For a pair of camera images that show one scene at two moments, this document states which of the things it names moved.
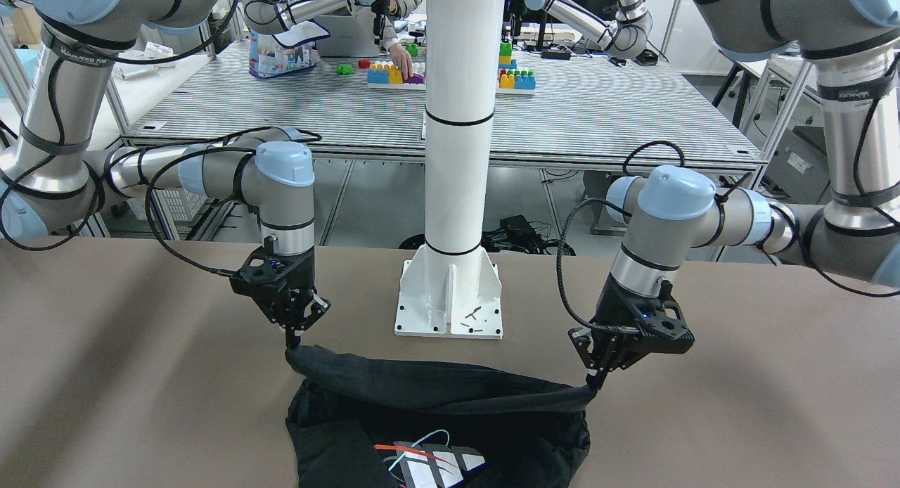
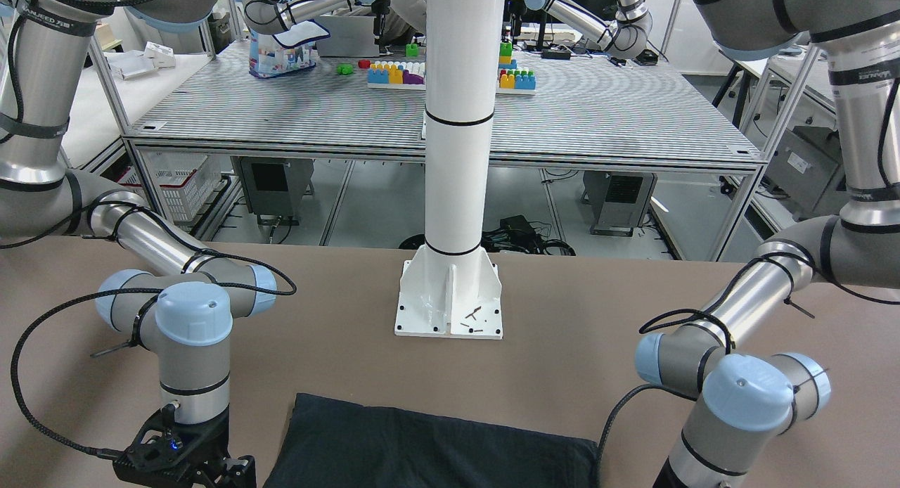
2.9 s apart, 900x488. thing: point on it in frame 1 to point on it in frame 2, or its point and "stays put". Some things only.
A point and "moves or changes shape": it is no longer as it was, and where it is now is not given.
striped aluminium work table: (596, 107) stays put
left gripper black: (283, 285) to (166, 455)
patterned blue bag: (286, 52) stays put
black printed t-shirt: (356, 422) moves or changes shape
